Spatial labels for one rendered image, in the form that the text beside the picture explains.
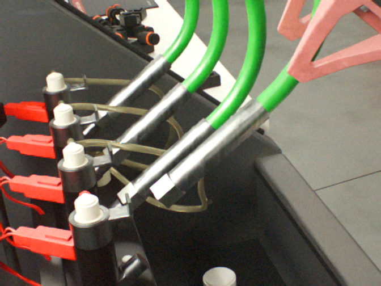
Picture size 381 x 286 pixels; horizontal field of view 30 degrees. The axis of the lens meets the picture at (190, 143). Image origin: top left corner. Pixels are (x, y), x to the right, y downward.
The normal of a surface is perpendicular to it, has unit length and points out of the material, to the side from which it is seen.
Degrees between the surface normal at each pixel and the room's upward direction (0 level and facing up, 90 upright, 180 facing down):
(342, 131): 0
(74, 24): 90
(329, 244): 0
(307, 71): 110
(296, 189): 0
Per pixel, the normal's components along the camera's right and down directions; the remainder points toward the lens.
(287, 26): 0.03, 0.65
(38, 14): 0.26, 0.43
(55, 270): -0.08, -0.88
